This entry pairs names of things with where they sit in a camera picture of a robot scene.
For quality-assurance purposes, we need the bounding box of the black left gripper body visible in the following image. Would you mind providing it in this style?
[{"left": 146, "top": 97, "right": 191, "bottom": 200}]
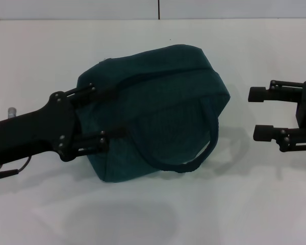
[{"left": 0, "top": 91, "right": 79, "bottom": 167}]

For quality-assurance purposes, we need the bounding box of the dark teal zip bag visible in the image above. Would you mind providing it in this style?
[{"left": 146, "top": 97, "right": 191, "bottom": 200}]
[{"left": 75, "top": 43, "right": 232, "bottom": 183}]

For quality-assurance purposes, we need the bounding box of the left arm cable with plug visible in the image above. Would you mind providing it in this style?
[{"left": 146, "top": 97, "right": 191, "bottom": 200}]
[{"left": 0, "top": 106, "right": 33, "bottom": 185}]

